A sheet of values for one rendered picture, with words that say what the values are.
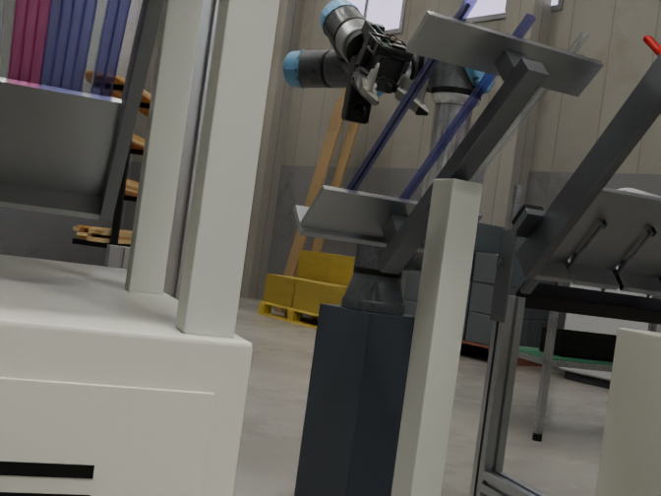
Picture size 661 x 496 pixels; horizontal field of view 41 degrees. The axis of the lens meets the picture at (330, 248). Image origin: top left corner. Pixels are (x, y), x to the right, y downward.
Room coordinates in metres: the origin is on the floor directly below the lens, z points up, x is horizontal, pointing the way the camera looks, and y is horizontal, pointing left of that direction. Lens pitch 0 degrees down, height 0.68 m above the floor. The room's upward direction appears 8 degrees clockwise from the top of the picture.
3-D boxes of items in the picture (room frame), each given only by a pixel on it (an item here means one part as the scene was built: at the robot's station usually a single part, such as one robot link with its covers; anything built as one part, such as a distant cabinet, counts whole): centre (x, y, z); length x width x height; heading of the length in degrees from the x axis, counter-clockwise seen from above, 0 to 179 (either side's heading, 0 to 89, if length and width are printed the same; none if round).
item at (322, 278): (8.00, 0.00, 0.32); 1.10 x 0.78 x 0.65; 43
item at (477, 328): (7.15, -1.26, 0.53); 1.06 x 0.71 x 1.05; 41
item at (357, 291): (2.09, -0.12, 0.60); 0.15 x 0.15 x 0.10
